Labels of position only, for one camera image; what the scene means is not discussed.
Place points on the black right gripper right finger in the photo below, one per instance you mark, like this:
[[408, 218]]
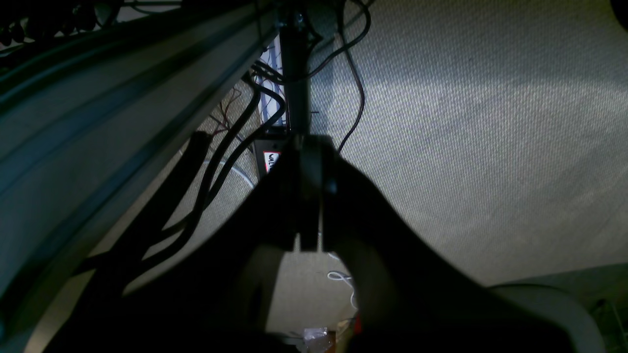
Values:
[[411, 300]]

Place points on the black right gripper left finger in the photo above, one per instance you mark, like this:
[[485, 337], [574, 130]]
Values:
[[215, 300]]

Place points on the white power strip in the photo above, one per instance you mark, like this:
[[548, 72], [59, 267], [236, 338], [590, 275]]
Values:
[[267, 106]]

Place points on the grey aluminium table rail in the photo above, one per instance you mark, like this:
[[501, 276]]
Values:
[[88, 125]]

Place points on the black table leg post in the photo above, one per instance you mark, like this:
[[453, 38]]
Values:
[[294, 59]]

